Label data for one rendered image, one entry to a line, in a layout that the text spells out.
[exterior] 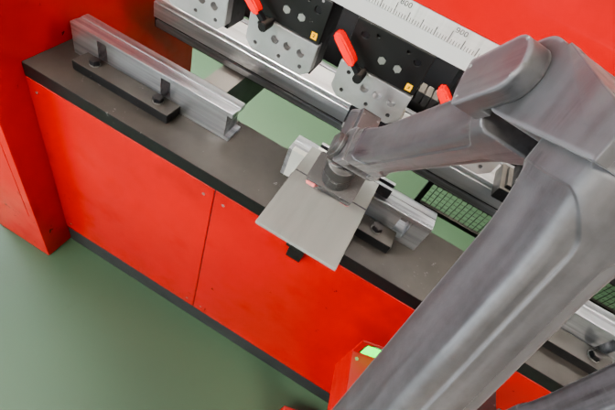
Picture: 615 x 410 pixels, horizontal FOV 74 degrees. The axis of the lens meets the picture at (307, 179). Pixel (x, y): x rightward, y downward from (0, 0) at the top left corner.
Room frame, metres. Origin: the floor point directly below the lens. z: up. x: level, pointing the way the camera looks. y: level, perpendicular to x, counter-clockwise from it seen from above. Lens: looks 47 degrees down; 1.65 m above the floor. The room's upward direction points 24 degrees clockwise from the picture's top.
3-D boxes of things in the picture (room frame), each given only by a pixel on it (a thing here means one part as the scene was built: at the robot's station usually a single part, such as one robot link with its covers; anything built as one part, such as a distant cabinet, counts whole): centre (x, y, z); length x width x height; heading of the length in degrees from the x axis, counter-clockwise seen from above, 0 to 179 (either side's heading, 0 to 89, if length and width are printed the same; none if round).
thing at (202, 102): (0.80, 0.47, 0.92); 0.50 x 0.06 x 0.10; 82
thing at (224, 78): (1.16, 0.32, 0.81); 0.64 x 0.08 x 0.14; 172
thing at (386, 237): (0.66, -0.10, 0.89); 0.30 x 0.05 x 0.03; 82
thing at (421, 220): (0.71, -0.12, 0.92); 0.39 x 0.06 x 0.10; 82
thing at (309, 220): (0.57, -0.05, 1.00); 0.26 x 0.18 x 0.01; 172
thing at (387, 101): (0.72, -0.05, 1.26); 0.15 x 0.09 x 0.17; 82
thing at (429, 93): (1.09, -0.33, 1.02); 0.37 x 0.06 x 0.04; 82
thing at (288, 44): (0.75, 0.15, 1.26); 0.15 x 0.09 x 0.17; 82
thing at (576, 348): (0.58, -0.66, 0.89); 0.30 x 0.05 x 0.03; 82
